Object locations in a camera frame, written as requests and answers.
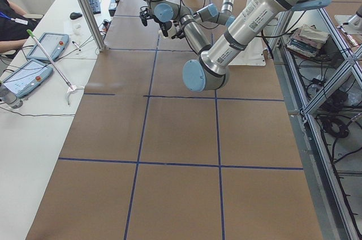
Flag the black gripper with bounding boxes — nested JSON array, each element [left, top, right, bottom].
[[173, 23, 185, 39], [140, 8, 167, 29]]

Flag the white mug with handle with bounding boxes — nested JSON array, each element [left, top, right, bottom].
[[158, 21, 177, 39]]

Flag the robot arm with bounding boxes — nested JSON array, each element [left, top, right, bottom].
[[182, 0, 331, 92], [139, 0, 235, 54]]

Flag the black computer mouse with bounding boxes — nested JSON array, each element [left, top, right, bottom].
[[70, 12, 83, 20]]

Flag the far blue teach pendant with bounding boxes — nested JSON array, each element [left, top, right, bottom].
[[26, 32, 69, 63]]

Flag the blue teach pendant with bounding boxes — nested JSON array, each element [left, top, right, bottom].
[[26, 32, 69, 63], [3, 59, 53, 98]]

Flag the reacher grabber tool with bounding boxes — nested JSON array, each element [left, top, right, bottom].
[[27, 29, 85, 106]]

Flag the stack of books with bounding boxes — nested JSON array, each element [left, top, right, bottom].
[[286, 24, 330, 58]]

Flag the seated man with glasses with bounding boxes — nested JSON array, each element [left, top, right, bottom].
[[1, 0, 38, 53]]

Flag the near blue teach pendant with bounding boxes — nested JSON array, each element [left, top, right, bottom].
[[3, 59, 53, 98]]

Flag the aluminium frame post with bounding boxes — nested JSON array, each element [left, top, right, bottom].
[[78, 0, 105, 52]]

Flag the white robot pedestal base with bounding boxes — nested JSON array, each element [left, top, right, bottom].
[[229, 37, 266, 67]]

